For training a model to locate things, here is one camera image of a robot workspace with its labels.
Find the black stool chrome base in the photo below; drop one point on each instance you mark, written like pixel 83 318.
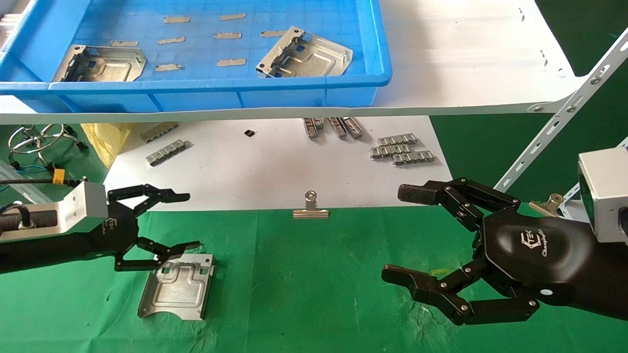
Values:
pixel 34 139

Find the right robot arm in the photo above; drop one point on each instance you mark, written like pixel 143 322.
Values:
pixel 615 284

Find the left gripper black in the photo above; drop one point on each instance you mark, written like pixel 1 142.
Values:
pixel 117 233

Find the yellow plastic bag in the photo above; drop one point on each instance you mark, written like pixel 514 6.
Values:
pixel 105 139

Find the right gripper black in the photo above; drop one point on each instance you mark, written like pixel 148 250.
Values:
pixel 535 250

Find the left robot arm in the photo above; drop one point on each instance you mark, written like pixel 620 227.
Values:
pixel 39 255

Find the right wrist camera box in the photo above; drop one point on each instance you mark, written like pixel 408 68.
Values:
pixel 606 196

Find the blue plastic bin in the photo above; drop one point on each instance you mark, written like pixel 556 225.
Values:
pixel 196 93

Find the stamped metal bracket part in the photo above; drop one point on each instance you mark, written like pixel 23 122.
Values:
pixel 176 294
pixel 108 66
pixel 314 61

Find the metal binder clip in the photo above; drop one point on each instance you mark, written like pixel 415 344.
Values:
pixel 553 200
pixel 310 212

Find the grey metal clip strip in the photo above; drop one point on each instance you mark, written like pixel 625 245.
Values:
pixel 397 139
pixel 159 132
pixel 337 127
pixel 353 127
pixel 313 127
pixel 414 158
pixel 390 150

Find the beige tape strip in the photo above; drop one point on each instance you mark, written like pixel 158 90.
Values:
pixel 123 43
pixel 233 16
pixel 231 62
pixel 171 40
pixel 169 67
pixel 272 34
pixel 176 19
pixel 228 36

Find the white shelf board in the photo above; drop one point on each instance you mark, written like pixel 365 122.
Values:
pixel 466 59

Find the black block strip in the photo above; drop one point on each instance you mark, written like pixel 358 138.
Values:
pixel 167 153

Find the green table cloth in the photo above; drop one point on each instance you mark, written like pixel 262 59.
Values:
pixel 304 274

